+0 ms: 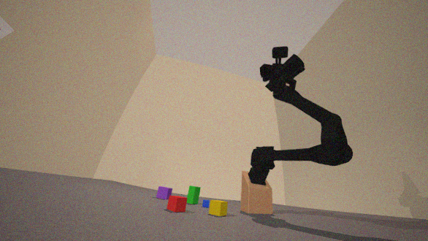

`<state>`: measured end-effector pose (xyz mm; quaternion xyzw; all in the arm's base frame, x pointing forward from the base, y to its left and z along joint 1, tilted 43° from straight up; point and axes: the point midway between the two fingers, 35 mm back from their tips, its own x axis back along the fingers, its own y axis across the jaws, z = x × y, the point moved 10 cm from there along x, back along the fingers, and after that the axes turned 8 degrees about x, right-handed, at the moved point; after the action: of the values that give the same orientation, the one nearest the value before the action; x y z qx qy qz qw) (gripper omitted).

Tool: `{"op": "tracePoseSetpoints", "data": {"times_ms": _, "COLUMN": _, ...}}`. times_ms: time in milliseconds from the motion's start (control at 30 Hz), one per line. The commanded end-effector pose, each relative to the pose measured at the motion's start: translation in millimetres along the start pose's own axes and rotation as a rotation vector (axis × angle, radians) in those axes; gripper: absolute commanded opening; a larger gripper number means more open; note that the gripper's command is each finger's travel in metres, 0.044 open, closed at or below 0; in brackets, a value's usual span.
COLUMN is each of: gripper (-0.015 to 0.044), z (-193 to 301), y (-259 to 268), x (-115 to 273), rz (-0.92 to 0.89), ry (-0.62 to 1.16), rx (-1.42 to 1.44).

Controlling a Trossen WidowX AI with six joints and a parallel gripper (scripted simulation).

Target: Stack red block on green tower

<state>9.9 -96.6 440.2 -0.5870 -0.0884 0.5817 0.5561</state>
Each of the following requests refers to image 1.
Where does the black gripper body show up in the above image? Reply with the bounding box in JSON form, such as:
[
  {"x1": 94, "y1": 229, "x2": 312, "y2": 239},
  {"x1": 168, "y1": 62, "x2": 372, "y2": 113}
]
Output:
[{"x1": 271, "y1": 46, "x2": 288, "y2": 74}]

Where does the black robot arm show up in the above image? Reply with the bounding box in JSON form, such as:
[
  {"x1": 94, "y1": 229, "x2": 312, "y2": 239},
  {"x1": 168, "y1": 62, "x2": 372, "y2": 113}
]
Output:
[{"x1": 248, "y1": 54, "x2": 353, "y2": 185}]

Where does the green block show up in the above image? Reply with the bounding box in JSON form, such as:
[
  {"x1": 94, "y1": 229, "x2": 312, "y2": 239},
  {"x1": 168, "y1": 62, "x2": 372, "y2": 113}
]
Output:
[
  {"x1": 187, "y1": 194, "x2": 199, "y2": 204},
  {"x1": 188, "y1": 185, "x2": 201, "y2": 196}
]

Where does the yellow cube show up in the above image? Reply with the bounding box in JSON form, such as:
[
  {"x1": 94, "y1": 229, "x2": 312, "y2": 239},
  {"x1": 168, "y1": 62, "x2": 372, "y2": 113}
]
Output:
[{"x1": 210, "y1": 200, "x2": 228, "y2": 216}]

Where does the purple cube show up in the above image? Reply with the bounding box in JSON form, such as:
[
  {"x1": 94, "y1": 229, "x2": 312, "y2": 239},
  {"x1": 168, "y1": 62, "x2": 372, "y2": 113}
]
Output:
[{"x1": 156, "y1": 186, "x2": 172, "y2": 199}]

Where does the red block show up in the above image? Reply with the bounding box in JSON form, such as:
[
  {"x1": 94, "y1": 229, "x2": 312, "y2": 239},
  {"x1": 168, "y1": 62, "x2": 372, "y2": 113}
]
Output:
[{"x1": 167, "y1": 196, "x2": 188, "y2": 213}]

